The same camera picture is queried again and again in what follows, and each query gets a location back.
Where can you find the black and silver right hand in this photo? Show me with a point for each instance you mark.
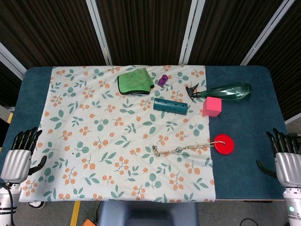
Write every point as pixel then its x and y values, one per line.
pixel 288 167

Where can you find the black and silver left hand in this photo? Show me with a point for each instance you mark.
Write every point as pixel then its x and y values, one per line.
pixel 16 164

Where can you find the red disc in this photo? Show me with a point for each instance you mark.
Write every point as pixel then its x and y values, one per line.
pixel 227 147

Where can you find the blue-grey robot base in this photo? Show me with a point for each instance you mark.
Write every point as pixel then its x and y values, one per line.
pixel 148 213

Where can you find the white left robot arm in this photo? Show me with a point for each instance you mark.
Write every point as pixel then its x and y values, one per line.
pixel 4 204

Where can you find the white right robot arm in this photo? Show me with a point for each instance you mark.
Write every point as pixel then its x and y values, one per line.
pixel 292 207

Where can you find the blue felt table cover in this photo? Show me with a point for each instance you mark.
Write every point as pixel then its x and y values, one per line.
pixel 247 146

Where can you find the floral patterned tablecloth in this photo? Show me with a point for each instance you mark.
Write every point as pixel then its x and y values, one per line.
pixel 94 131

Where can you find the orange floor object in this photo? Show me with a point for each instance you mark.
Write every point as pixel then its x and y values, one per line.
pixel 89 222

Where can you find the green spray bottle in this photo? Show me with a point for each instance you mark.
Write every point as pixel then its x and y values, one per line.
pixel 228 92

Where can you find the pink cube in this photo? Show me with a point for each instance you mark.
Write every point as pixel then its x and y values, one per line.
pixel 211 107

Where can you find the teal block with holes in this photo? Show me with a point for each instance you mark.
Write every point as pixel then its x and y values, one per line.
pixel 169 107

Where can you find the folded green cloth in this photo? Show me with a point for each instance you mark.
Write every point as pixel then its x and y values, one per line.
pixel 134 81

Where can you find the purple toy brick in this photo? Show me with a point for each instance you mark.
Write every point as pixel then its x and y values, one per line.
pixel 162 81

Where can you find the grey partition frame post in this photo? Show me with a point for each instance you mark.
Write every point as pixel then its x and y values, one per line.
pixel 268 30
pixel 191 30
pixel 11 60
pixel 100 30

